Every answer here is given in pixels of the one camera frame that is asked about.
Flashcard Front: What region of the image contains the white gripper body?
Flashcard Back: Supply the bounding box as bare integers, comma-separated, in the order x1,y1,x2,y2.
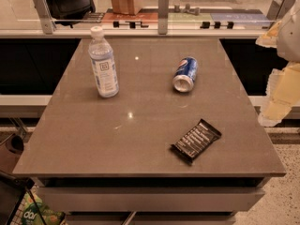
277,0,300,62

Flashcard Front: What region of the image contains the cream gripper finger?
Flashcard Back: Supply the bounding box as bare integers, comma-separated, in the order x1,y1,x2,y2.
256,21,281,48
258,62,300,127

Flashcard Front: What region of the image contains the blue pepsi can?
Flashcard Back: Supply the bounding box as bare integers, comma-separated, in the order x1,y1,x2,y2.
172,57,198,93

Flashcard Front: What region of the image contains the colourful floor mat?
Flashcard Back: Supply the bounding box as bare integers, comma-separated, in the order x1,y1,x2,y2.
82,7,271,27

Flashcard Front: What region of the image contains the black snack bar wrapper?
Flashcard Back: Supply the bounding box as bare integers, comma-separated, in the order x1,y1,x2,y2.
171,119,222,165

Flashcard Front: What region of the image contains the clear plastic water bottle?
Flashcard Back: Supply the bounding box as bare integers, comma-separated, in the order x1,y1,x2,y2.
88,26,119,98

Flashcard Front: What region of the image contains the black office chair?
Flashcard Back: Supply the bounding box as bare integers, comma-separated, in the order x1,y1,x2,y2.
46,0,96,26

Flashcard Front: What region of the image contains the grey table drawer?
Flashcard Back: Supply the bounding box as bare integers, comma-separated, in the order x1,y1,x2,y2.
37,187,264,212

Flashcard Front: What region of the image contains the green chip bag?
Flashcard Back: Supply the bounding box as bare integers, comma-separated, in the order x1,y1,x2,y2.
21,193,66,225

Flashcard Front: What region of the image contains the right metal glass bracket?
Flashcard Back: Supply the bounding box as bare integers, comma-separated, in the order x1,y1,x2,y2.
266,0,296,23

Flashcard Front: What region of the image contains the metal glass bracket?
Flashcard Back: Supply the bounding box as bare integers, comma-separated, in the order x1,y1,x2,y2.
157,0,169,35
33,0,56,35
266,0,296,23

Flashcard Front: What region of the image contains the middle metal glass bracket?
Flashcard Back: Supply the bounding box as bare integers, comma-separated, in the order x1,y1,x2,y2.
157,0,169,35

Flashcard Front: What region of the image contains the left metal glass bracket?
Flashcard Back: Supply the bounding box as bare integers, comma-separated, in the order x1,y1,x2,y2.
33,0,56,35

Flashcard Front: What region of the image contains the black wire basket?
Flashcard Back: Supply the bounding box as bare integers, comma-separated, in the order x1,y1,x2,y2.
0,171,34,225

